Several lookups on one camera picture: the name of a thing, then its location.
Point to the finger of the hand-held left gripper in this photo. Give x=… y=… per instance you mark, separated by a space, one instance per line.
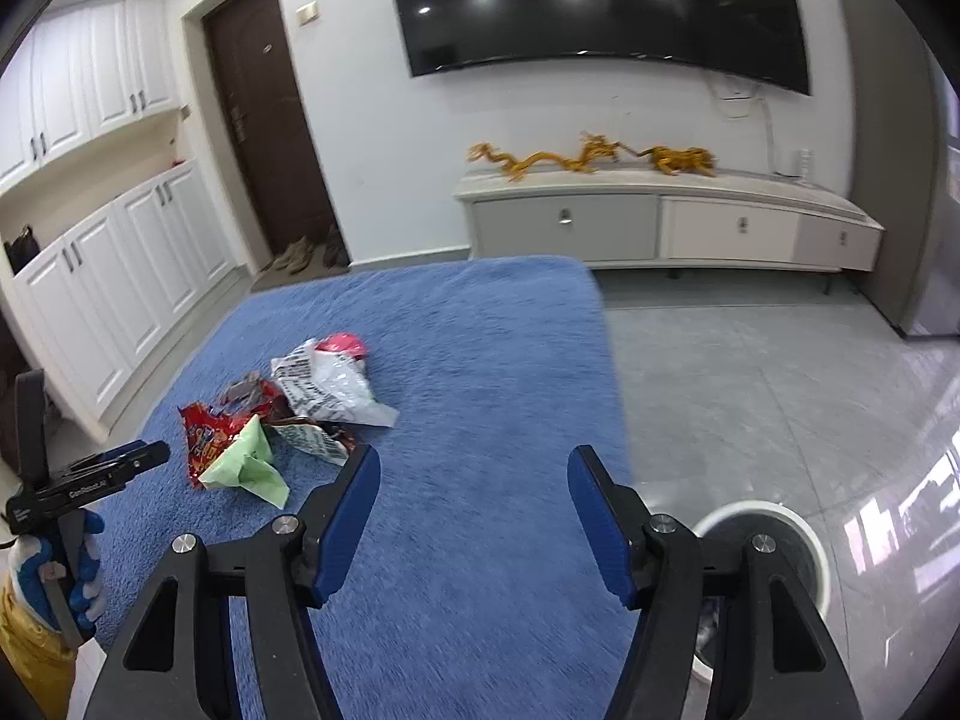
x=135 y=459

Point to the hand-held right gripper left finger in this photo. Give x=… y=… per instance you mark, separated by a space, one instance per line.
x=349 y=525

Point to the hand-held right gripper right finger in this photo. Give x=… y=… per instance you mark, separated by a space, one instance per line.
x=600 y=532

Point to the red snack wrapper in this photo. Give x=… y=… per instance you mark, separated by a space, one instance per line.
x=206 y=442

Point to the black and white printed wrapper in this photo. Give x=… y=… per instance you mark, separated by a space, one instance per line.
x=311 y=439

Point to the green paper wrapper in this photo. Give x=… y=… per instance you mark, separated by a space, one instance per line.
x=255 y=472

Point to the brown snack wrapper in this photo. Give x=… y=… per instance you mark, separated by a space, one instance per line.
x=244 y=390

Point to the white printed plastic bag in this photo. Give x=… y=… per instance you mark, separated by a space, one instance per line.
x=337 y=390

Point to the pink round wrapper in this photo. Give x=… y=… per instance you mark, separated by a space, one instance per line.
x=345 y=343

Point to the white round bin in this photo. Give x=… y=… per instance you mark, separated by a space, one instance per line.
x=787 y=540

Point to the person's left forearm yellow sleeve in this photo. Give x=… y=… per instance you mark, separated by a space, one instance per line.
x=30 y=660

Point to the white base cabinets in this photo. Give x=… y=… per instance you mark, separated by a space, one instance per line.
x=135 y=270

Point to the blue fluffy blanket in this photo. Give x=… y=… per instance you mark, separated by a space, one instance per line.
x=465 y=360

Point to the dark bag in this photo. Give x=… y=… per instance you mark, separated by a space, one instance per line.
x=22 y=251

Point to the white grey television cabinet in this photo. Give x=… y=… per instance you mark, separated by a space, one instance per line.
x=600 y=225

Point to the dark brown door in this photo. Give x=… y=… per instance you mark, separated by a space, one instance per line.
x=262 y=112

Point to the long golden dragon figurine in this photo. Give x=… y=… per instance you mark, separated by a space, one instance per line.
x=525 y=161

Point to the short golden coiled figurine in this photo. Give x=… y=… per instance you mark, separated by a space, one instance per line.
x=679 y=160

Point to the small white tabletop item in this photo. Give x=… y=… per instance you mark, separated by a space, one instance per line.
x=804 y=166

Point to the tall grey cabinet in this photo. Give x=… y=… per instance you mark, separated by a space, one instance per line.
x=885 y=150

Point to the white wall cabinets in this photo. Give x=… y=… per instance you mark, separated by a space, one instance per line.
x=90 y=75

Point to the white wall socket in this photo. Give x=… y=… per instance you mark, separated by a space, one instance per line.
x=731 y=97

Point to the beige light switch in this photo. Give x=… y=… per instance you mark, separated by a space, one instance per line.
x=307 y=13

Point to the black wall television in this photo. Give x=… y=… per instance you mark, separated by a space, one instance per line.
x=600 y=0

